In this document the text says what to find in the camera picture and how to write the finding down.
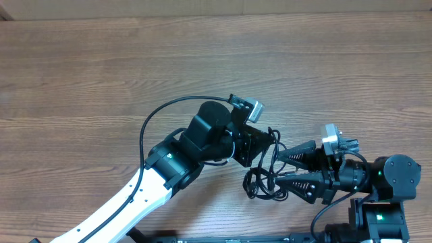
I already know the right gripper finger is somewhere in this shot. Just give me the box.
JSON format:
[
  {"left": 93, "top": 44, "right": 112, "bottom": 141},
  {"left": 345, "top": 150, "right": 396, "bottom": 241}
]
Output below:
[
  {"left": 275, "top": 172, "right": 326, "bottom": 204},
  {"left": 277, "top": 140, "right": 316, "bottom": 169}
]

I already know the black usb cable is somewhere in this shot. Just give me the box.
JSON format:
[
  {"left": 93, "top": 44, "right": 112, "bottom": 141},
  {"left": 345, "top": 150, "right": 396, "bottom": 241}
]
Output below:
[{"left": 242, "top": 126, "right": 291, "bottom": 202}]

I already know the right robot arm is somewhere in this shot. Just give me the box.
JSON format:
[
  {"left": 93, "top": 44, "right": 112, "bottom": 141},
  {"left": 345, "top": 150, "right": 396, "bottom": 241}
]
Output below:
[{"left": 274, "top": 139, "right": 421, "bottom": 242}]

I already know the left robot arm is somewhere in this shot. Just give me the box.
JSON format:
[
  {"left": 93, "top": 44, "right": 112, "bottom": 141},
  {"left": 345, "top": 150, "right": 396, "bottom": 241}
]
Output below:
[{"left": 54, "top": 96, "right": 271, "bottom": 242}]

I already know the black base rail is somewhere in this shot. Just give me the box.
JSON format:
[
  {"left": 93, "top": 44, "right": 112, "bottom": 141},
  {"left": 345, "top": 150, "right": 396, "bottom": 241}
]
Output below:
[{"left": 126, "top": 227, "right": 317, "bottom": 243}]

